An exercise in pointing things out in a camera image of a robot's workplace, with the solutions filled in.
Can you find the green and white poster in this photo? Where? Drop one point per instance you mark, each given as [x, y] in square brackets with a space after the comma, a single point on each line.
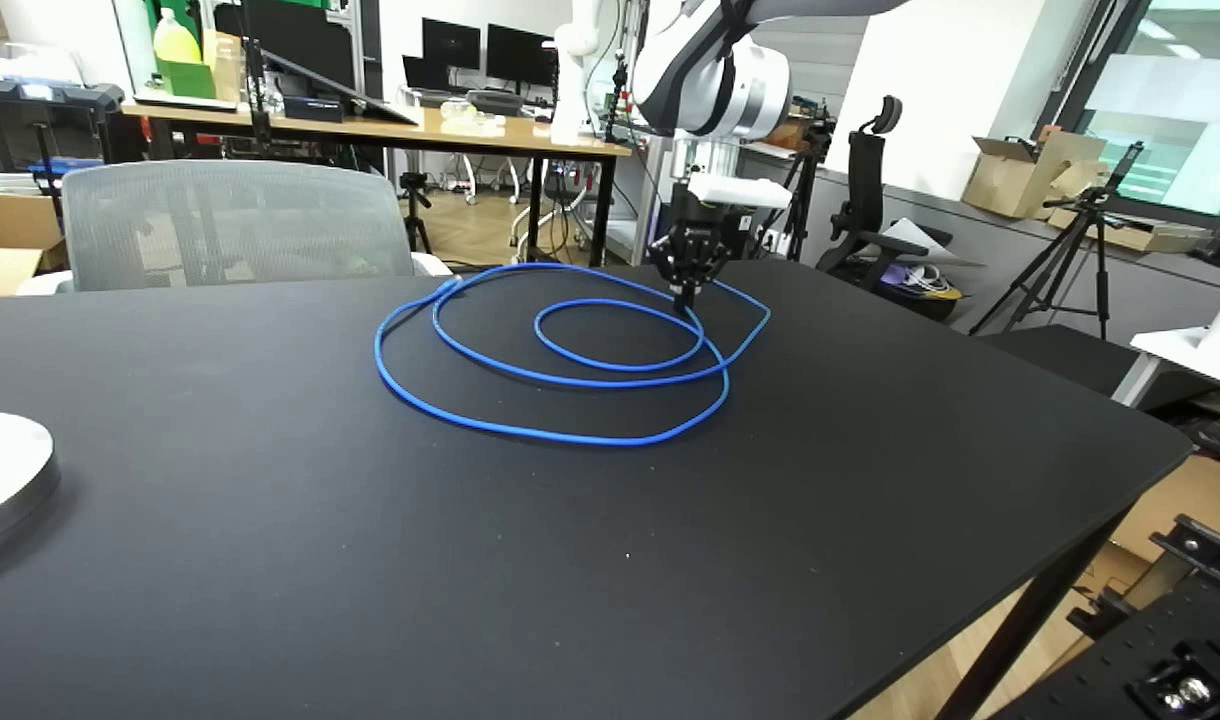
[178, 55]

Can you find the black computer monitor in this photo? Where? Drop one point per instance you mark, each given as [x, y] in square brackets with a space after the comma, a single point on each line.
[450, 46]
[518, 55]

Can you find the flat cardboard box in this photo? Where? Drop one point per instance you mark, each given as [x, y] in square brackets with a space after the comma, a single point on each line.
[1131, 232]

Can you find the black storage crate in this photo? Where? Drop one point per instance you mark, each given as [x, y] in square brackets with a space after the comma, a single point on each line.
[40, 123]

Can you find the black metal equipment rack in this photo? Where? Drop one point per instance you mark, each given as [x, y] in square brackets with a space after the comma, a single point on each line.
[1152, 653]

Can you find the black tilted drawing board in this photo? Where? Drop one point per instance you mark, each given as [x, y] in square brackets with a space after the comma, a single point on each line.
[308, 46]

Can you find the small black tripod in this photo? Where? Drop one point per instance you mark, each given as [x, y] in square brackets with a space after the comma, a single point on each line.
[412, 207]

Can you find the black camera tripod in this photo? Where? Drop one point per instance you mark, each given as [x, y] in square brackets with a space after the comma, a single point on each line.
[1068, 260]

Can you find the wooden desk with black legs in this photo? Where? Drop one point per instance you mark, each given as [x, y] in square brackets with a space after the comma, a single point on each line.
[409, 130]

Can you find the brown cardboard box stack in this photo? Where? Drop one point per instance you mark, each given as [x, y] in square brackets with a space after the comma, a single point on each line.
[8, 242]

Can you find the white standing fan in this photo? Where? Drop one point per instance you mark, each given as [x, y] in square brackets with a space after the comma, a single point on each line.
[575, 74]

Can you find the grey mesh office chair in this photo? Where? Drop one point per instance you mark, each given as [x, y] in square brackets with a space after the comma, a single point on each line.
[235, 227]

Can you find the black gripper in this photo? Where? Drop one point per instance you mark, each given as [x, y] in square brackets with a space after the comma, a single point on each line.
[697, 232]

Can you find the black table leg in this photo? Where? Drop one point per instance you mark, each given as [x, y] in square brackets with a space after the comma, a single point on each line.
[1022, 627]

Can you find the black office chair with headrest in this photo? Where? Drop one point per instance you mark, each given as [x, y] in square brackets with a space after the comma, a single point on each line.
[865, 185]

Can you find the white side table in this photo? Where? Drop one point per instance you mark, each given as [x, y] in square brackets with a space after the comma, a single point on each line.
[1190, 355]

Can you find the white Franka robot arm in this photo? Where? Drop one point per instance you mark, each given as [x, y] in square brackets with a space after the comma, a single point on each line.
[723, 74]

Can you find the open cardboard box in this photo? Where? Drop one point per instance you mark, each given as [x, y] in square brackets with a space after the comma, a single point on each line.
[1022, 177]

